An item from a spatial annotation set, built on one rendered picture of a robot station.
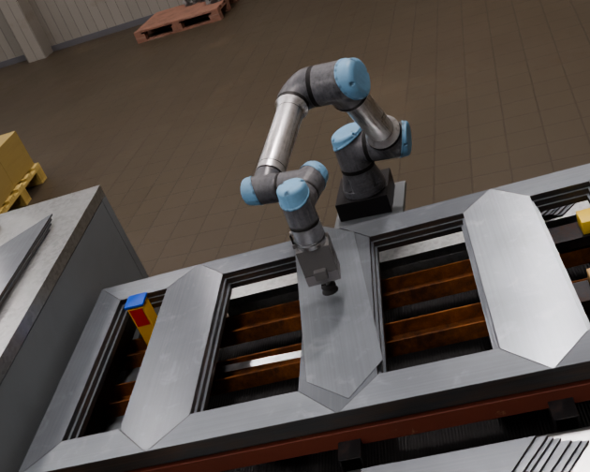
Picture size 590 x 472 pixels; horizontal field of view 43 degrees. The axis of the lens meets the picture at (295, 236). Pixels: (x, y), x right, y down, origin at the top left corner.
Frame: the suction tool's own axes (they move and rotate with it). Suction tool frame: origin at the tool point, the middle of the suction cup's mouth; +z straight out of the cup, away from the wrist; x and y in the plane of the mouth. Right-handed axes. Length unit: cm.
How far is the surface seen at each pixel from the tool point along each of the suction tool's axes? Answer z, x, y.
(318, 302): 2.4, -0.2, -3.8
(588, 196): 6, 20, 70
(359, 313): 2.4, -9.1, 6.4
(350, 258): 2.4, 15.6, 5.4
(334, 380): 2.4, -30.8, -0.4
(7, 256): -19, 35, -97
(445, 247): 21, 37, 31
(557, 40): 89, 345, 140
